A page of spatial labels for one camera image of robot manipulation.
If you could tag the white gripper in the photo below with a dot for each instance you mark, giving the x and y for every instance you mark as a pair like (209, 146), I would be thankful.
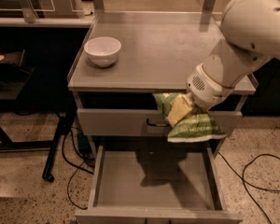
(205, 89)

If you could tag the green jalapeno chip bag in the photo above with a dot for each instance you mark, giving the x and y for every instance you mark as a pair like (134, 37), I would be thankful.
(198, 126)

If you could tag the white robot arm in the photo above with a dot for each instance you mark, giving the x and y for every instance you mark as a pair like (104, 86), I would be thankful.
(251, 30)

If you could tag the grey drawer cabinet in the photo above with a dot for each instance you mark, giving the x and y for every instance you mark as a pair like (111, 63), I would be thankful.
(159, 51)

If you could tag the closed top grey drawer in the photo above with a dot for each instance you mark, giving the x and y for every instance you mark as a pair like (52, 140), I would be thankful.
(120, 122)

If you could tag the open middle grey drawer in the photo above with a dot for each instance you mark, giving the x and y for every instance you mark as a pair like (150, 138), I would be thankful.
(156, 184)

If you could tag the white ceramic bowl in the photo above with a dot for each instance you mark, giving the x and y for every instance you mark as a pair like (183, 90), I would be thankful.
(103, 51)

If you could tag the black side table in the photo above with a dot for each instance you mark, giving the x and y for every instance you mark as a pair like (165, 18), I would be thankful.
(9, 97)

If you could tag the black drawer handle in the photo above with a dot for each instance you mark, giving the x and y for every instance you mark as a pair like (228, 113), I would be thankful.
(157, 123)

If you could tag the white rail bar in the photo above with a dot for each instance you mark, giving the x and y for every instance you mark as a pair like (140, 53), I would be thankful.
(67, 23)

